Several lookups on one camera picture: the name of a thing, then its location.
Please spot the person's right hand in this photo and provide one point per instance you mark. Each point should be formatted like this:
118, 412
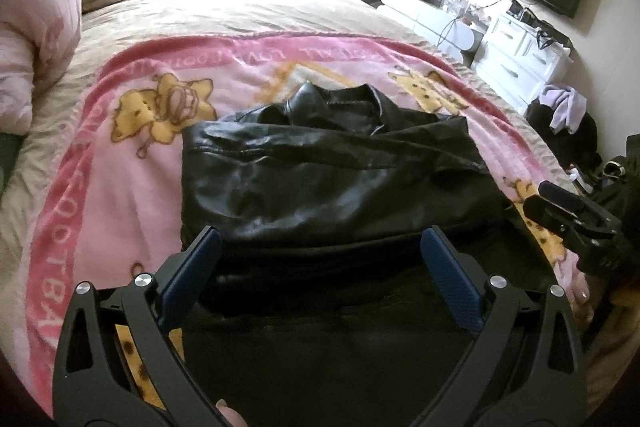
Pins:
584, 292

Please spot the bed with beige sheet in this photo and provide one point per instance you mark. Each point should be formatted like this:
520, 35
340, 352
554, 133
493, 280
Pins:
250, 12

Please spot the black clothes heap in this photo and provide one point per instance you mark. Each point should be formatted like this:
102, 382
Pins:
582, 147

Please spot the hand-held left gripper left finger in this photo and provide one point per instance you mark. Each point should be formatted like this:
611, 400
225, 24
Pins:
192, 267

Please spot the pink printed blanket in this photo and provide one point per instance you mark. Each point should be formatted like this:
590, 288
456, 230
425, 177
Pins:
125, 187

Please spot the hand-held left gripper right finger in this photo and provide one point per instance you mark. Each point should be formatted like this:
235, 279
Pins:
450, 282

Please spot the person's left hand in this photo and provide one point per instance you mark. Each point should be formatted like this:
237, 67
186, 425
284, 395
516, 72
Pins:
232, 417

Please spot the pink duvet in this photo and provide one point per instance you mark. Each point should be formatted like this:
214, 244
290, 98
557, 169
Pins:
35, 32

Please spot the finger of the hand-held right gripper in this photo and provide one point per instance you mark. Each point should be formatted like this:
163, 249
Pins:
550, 219
562, 199

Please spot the white vanity table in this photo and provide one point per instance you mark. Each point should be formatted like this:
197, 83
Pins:
415, 14

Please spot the white chest of drawers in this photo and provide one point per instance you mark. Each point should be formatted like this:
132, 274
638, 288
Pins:
515, 57

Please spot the black leather jacket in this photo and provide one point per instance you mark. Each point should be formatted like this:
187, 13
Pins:
325, 177

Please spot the lilac garment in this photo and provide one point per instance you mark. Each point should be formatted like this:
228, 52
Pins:
565, 107

